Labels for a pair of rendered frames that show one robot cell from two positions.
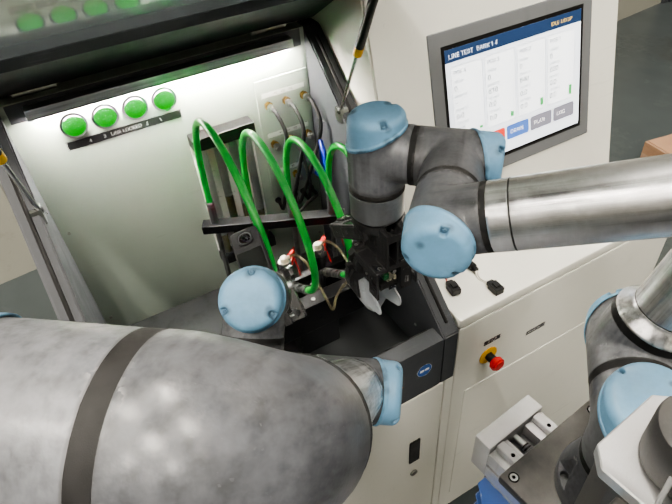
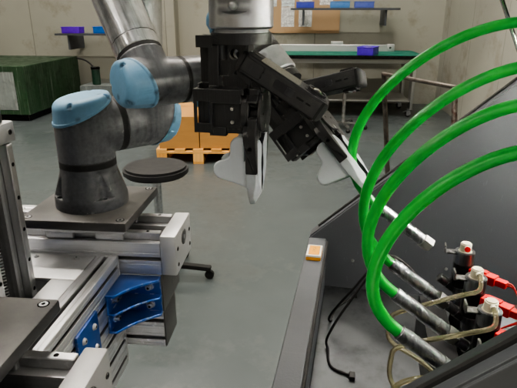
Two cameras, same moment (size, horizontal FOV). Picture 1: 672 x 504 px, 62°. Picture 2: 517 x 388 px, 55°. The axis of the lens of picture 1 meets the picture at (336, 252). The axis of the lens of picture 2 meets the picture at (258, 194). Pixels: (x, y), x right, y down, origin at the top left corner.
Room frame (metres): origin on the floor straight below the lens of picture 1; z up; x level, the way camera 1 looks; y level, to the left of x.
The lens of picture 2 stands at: (1.00, -0.54, 1.42)
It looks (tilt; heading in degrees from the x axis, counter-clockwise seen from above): 20 degrees down; 128
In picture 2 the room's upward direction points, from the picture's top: straight up
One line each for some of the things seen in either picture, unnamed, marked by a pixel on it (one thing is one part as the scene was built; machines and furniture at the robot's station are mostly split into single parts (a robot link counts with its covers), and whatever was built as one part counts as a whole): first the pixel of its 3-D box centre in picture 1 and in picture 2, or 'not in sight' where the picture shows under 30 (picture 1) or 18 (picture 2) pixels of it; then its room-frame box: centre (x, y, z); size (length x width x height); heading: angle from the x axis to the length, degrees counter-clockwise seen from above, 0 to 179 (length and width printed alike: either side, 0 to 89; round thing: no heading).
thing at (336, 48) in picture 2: not in sight; (321, 78); (-2.94, 6.12, 0.51); 2.81 x 1.12 x 1.02; 32
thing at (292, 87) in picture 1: (291, 138); not in sight; (1.18, 0.08, 1.20); 0.13 x 0.03 x 0.31; 116
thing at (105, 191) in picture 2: not in sight; (90, 179); (0.10, 0.05, 1.09); 0.15 x 0.15 x 0.10
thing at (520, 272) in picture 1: (543, 237); not in sight; (1.01, -0.51, 0.96); 0.70 x 0.22 x 0.03; 116
